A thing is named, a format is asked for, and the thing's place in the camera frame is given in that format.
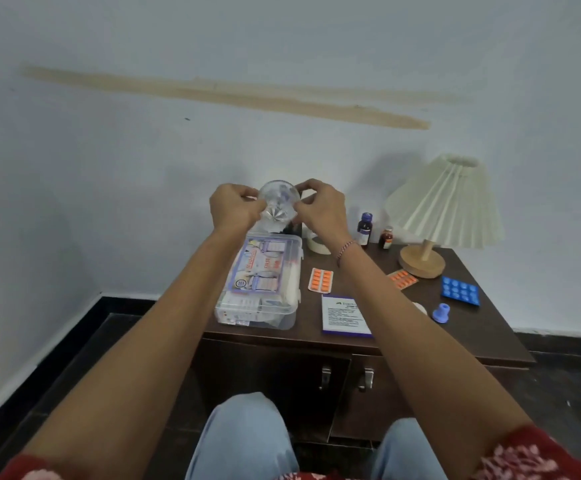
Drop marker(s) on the person's right hand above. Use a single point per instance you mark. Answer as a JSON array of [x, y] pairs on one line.
[[326, 214]]

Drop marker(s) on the person's left hand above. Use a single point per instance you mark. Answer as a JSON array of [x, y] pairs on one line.
[[230, 209]]

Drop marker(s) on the person's left thumb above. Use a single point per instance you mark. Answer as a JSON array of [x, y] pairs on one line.
[[256, 208]]

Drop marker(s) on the person's right thumb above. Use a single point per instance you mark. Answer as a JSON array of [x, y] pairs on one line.
[[304, 210]]

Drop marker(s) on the person's right forearm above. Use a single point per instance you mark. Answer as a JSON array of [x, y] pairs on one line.
[[420, 344]]

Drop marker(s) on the person's left forearm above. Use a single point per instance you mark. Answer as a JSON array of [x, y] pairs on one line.
[[135, 344]]

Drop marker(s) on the white tape roll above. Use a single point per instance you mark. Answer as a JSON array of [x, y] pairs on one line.
[[315, 246]]

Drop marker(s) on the dark bottle with blue cap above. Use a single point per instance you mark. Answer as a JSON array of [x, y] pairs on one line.
[[365, 230]]

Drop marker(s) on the orange pill blister pack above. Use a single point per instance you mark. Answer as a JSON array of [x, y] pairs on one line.
[[321, 280], [403, 279]]

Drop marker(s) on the clear plastic first aid box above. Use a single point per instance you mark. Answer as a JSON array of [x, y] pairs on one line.
[[263, 284]]

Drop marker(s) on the small brown bottle red cap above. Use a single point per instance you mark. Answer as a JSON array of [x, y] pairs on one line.
[[386, 238]]

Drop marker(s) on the white medicine box blue edge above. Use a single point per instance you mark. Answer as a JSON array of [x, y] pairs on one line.
[[343, 317]]

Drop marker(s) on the cream pleated table lamp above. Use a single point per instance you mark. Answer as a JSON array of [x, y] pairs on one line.
[[445, 204]]

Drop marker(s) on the small white round lid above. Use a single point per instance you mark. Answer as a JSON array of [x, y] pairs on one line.
[[421, 308]]

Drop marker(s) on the dark brown wooden cabinet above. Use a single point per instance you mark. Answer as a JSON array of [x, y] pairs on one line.
[[290, 379]]

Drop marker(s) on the small blue plastic cup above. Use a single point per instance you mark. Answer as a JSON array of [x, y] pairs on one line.
[[440, 313]]

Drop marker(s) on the blue pill blister pack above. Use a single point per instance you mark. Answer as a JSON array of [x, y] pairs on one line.
[[460, 290]]

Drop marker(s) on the light blue jeans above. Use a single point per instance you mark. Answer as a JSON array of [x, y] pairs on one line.
[[245, 439]]

